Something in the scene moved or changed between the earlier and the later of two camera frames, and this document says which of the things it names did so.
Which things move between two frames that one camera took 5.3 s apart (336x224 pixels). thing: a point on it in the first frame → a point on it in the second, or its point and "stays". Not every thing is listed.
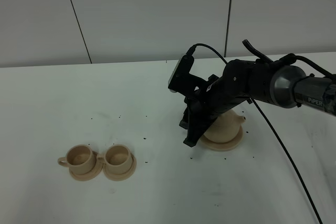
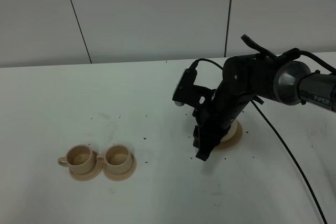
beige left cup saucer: [93, 174] stays
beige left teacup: [80, 159] stays
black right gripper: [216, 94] → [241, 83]
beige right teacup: [117, 158] stays
